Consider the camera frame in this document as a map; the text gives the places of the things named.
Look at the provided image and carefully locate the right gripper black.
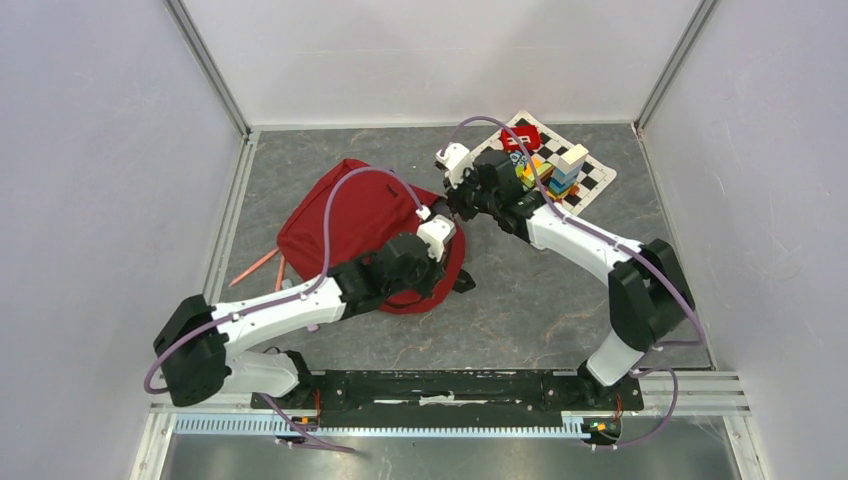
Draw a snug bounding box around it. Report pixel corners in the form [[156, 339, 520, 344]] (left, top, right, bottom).
[[444, 163, 500, 222]]

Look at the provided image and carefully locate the red backpack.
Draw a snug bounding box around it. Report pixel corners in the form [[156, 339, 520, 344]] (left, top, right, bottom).
[[276, 158, 466, 315]]

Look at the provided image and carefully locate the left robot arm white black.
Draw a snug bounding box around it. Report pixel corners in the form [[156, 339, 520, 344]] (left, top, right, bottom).
[[145, 233, 446, 408]]

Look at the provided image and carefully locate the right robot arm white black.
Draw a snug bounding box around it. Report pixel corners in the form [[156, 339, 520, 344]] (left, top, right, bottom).
[[436, 143, 694, 408]]

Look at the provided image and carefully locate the yellow green toy block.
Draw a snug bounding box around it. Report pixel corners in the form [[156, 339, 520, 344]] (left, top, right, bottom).
[[521, 157, 556, 188]]

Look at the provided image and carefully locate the red toy block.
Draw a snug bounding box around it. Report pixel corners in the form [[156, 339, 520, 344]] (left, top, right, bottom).
[[500, 124, 542, 152]]

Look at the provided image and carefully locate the white blue block tower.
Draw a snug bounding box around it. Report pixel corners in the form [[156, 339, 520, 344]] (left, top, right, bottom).
[[547, 144, 588, 199]]

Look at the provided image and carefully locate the checkered play mat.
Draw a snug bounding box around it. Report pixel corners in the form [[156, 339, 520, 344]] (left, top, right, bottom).
[[471, 110, 617, 215]]

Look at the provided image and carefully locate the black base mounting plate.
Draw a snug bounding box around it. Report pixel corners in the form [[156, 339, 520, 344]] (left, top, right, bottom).
[[275, 370, 644, 428]]

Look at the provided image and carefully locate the orange pencil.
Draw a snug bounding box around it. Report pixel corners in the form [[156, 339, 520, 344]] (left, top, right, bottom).
[[228, 248, 279, 287], [274, 255, 286, 291]]

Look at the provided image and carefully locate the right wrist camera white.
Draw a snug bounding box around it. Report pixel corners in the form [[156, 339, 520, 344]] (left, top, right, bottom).
[[435, 142, 474, 188]]

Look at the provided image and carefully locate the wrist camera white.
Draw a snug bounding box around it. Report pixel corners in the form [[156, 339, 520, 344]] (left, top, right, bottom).
[[435, 142, 474, 188], [416, 206, 456, 261]]

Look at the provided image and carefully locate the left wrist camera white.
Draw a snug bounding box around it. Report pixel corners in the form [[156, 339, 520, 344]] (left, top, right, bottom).
[[416, 206, 456, 261]]

